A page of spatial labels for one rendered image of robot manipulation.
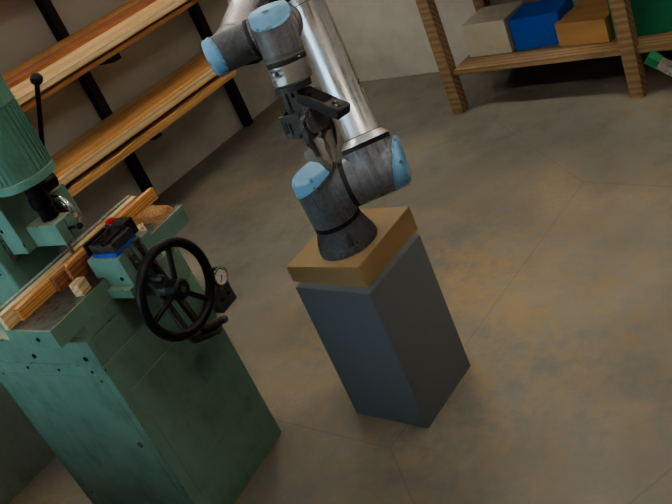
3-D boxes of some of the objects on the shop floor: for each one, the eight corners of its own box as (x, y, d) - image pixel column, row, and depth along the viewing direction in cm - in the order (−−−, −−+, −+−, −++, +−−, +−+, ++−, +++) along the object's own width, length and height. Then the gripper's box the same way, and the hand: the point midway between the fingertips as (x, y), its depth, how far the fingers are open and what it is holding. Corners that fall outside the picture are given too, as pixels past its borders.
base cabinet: (213, 536, 261) (102, 369, 228) (94, 510, 294) (-18, 361, 261) (283, 431, 291) (194, 270, 258) (168, 418, 325) (75, 274, 292)
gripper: (292, 78, 186) (324, 165, 193) (265, 93, 180) (299, 181, 187) (319, 72, 180) (351, 162, 187) (292, 87, 174) (326, 179, 181)
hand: (332, 165), depth 185 cm, fingers closed
